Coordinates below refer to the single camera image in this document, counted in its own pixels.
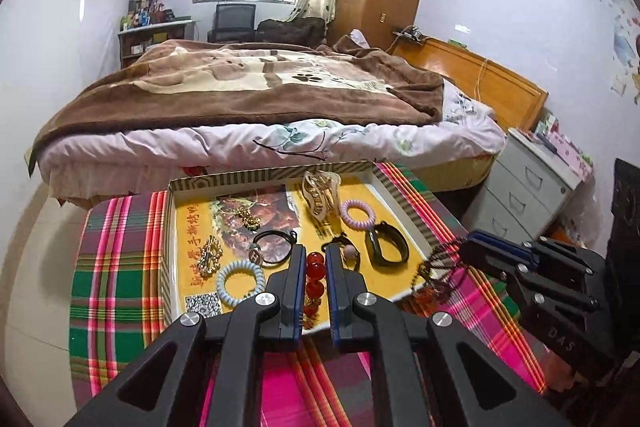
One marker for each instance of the black chair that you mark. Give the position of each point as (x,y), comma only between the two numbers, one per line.
(232,19)

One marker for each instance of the clear claw hair clip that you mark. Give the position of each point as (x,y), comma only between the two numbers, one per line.
(320,202)

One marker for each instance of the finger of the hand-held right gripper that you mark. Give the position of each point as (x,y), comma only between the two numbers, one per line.
(495,262)
(505,247)

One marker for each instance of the grey nightstand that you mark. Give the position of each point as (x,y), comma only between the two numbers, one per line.
(525,187)

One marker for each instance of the gold brooch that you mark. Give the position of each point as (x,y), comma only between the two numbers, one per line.
(247,219)

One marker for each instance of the power strip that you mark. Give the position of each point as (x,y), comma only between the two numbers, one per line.
(410,34)

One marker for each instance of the plaid cloth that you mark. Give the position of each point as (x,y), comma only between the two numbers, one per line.
(115,282)

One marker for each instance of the white pillow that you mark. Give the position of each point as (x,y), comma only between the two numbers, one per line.
(360,39)

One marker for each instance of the wooden headboard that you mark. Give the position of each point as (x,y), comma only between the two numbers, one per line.
(500,87)

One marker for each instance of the dark bag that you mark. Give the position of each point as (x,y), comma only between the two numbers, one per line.
(290,29)

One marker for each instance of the group of bottles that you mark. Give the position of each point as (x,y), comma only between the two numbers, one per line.
(140,17)

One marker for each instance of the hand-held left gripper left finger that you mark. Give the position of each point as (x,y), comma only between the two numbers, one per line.
(299,292)

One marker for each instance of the black wrist band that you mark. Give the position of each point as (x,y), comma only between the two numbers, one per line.
(372,247)

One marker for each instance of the small desk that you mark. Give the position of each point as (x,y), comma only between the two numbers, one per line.
(150,37)

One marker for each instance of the gold rhinestone earring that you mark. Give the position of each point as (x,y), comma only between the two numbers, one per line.
(210,254)

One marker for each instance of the yellow striped box lid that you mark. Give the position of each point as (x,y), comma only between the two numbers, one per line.
(390,279)

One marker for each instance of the clear plastic bag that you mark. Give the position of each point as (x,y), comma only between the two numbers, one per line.
(585,217)

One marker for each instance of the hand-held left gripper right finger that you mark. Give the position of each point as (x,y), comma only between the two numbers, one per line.
(334,302)

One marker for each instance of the black cabinet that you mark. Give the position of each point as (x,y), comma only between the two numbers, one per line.
(625,202)

